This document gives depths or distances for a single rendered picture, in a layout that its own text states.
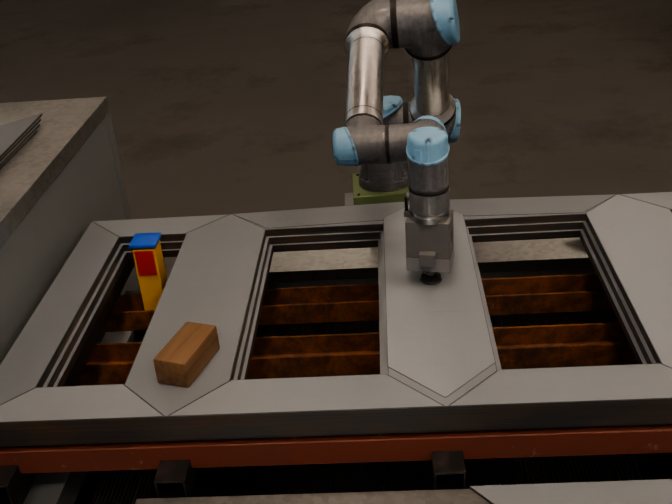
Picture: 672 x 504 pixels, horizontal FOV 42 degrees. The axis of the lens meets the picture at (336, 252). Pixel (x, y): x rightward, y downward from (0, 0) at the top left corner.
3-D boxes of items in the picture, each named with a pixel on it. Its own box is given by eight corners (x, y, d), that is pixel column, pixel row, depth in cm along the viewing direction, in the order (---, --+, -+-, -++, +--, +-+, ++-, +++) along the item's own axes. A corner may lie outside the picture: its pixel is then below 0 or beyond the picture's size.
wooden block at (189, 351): (188, 388, 144) (184, 364, 142) (157, 383, 146) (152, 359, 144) (220, 348, 154) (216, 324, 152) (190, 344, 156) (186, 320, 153)
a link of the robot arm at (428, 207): (446, 198, 157) (402, 196, 159) (447, 220, 159) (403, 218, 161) (451, 181, 163) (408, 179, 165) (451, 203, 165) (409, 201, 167)
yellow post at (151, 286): (169, 323, 197) (154, 249, 188) (147, 324, 198) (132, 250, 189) (173, 312, 202) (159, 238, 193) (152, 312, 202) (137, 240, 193)
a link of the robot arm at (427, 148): (448, 122, 159) (449, 139, 152) (449, 177, 164) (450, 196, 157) (405, 124, 160) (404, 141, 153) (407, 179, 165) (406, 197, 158)
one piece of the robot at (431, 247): (398, 211, 158) (401, 288, 165) (447, 213, 156) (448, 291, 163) (406, 189, 166) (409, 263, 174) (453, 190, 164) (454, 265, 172)
